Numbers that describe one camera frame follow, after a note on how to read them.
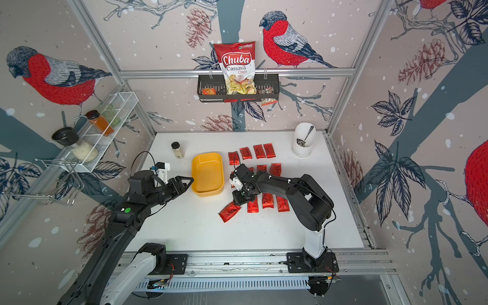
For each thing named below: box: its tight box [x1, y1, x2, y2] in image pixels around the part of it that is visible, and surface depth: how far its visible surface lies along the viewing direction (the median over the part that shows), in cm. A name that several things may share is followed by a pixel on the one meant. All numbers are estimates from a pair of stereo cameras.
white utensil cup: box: [292, 122, 318, 157], surface depth 106 cm
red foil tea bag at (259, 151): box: [252, 144, 267, 159], surface depth 113 cm
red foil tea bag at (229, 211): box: [217, 200, 242, 224], surface depth 88 cm
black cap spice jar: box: [170, 141, 185, 159], surface depth 105 cm
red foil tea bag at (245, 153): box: [239, 146, 253, 161], surface depth 111 cm
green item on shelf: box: [102, 103, 121, 127], surface depth 79 cm
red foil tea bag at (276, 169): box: [270, 163, 282, 177], surface depth 103 cm
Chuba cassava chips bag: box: [213, 41, 257, 95], surface depth 85 cm
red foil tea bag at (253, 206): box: [247, 196, 260, 213], surface depth 90 cm
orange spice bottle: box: [85, 109, 115, 137], surface depth 74 cm
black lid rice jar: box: [51, 127, 99, 163], surface depth 64 cm
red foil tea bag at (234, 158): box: [228, 151, 241, 166], surface depth 109 cm
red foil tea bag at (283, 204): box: [275, 195, 290, 213], surface depth 91 cm
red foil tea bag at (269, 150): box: [263, 142, 277, 159], surface depth 113 cm
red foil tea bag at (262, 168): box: [256, 164, 268, 172], surface depth 105 cm
